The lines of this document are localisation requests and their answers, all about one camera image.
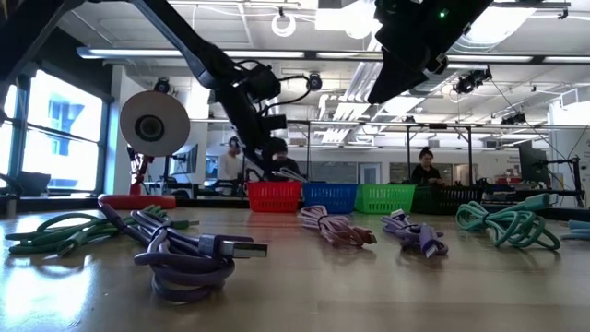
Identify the green plastic basket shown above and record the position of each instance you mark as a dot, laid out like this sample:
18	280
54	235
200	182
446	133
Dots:
385	199

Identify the black ceiling camera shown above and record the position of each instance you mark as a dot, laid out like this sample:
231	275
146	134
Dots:
314	82

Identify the black computer monitor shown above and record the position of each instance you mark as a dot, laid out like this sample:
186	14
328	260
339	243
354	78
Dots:
532	163

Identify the red plastic basket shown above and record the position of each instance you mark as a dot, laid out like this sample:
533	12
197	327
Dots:
274	197

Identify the black overhead camera cluster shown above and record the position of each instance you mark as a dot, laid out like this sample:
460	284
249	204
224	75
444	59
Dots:
468	83

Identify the red desk lamp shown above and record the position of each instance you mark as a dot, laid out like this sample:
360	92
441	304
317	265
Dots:
138	110

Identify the black plastic basket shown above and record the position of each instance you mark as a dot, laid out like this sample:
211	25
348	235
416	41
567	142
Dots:
447	200

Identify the person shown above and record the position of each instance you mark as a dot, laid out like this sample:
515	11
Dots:
425	173
229	166
288	167

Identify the blue plastic basket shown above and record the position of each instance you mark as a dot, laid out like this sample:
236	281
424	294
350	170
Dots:
329	198

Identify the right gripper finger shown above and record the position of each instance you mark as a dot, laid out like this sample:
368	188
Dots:
385	74
405	80

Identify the black metal workstation frame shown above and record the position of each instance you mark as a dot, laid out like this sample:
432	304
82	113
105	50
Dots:
408	147

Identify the long ceiling light strip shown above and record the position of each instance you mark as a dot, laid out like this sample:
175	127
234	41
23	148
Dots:
115	52

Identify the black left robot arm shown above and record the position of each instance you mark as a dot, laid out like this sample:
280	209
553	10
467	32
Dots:
193	46

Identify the dark wall-side monitor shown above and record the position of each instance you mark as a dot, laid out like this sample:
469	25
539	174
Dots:
186	159

